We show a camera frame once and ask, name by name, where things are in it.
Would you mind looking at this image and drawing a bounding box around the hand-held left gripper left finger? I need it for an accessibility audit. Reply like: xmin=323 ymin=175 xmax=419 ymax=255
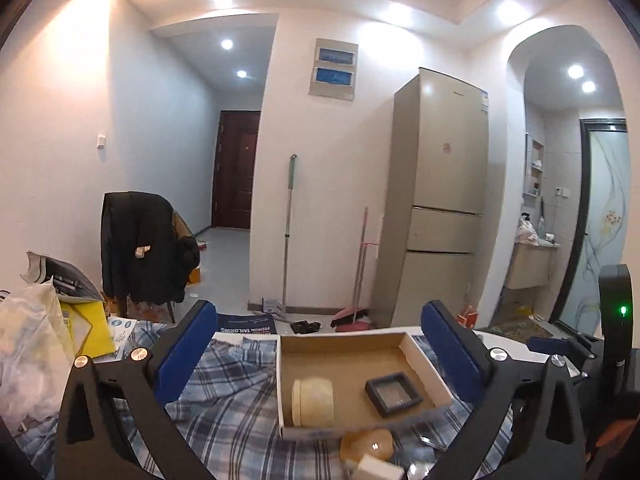
xmin=54 ymin=299 xmax=221 ymax=480

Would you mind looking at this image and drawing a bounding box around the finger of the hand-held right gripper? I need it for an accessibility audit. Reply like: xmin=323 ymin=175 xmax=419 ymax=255
xmin=527 ymin=334 xmax=601 ymax=378

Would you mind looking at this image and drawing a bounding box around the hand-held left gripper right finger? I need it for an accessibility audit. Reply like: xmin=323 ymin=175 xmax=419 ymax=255
xmin=420 ymin=299 xmax=588 ymax=480

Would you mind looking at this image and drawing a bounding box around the black frame box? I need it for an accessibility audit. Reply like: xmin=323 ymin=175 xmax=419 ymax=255
xmin=365 ymin=371 xmax=425 ymax=418

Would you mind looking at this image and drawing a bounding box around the shallow cardboard box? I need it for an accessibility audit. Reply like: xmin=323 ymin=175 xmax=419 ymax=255
xmin=276 ymin=329 xmax=455 ymax=442

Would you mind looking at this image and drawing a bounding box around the small white square box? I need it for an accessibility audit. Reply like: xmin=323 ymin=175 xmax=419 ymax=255
xmin=352 ymin=452 xmax=405 ymax=480

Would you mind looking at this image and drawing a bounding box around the cream round tin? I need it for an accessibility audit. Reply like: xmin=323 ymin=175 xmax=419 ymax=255
xmin=291 ymin=376 xmax=336 ymax=427

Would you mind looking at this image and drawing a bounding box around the patterned floor mat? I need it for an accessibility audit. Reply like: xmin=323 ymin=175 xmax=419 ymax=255
xmin=492 ymin=317 xmax=553 ymax=341

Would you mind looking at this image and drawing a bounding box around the white and blue packet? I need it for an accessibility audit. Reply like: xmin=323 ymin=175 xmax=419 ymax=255
xmin=107 ymin=316 xmax=136 ymax=348

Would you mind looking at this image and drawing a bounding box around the dark blue printed bag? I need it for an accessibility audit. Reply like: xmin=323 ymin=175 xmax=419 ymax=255
xmin=216 ymin=312 xmax=278 ymax=336

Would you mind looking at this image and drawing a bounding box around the blue plaid cloth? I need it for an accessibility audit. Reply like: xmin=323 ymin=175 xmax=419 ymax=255
xmin=15 ymin=322 xmax=516 ymax=480

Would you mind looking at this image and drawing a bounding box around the vanity cabinet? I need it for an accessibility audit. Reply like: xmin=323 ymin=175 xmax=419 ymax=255
xmin=502 ymin=240 xmax=561 ymax=291

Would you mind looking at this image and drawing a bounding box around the yellow box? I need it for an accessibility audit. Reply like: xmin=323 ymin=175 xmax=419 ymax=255
xmin=59 ymin=300 xmax=117 ymax=358

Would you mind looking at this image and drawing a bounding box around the white plastic bag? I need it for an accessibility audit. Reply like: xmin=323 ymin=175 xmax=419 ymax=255
xmin=517 ymin=212 xmax=541 ymax=246

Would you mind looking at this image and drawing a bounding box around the amber round jar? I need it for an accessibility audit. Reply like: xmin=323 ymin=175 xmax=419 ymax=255
xmin=340 ymin=429 xmax=396 ymax=466

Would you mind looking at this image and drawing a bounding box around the wooden chair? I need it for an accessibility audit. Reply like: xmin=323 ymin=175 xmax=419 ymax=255
xmin=102 ymin=207 xmax=196 ymax=325

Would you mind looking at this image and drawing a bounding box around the black jacket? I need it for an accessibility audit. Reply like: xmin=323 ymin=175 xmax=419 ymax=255
xmin=101 ymin=191 xmax=202 ymax=306

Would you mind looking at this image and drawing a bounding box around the frosted glass door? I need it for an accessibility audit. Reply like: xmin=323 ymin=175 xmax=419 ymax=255
xmin=550 ymin=117 xmax=628 ymax=333

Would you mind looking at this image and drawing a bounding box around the grey bag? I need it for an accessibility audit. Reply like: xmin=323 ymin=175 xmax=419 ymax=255
xmin=21 ymin=251 xmax=106 ymax=306

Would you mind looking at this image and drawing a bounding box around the clear plastic bag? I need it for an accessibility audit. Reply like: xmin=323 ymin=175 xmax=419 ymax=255
xmin=0 ymin=280 xmax=76 ymax=426

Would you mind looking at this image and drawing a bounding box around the beige refrigerator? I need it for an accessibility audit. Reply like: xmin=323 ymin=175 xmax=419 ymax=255
xmin=372 ymin=66 xmax=491 ymax=331

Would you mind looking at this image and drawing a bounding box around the dark red door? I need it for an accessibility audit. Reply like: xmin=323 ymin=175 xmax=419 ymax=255
xmin=211 ymin=110 xmax=262 ymax=231

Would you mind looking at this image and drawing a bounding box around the green handled mop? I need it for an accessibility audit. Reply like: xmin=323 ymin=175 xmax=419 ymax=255
xmin=280 ymin=154 xmax=298 ymax=318

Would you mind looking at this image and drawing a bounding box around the wall niche shelf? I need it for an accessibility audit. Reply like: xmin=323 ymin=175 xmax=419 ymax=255
xmin=530 ymin=137 xmax=545 ymax=198

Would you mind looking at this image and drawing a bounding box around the wall electrical panel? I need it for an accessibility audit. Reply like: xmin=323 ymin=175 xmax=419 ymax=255
xmin=308 ymin=37 xmax=359 ymax=102

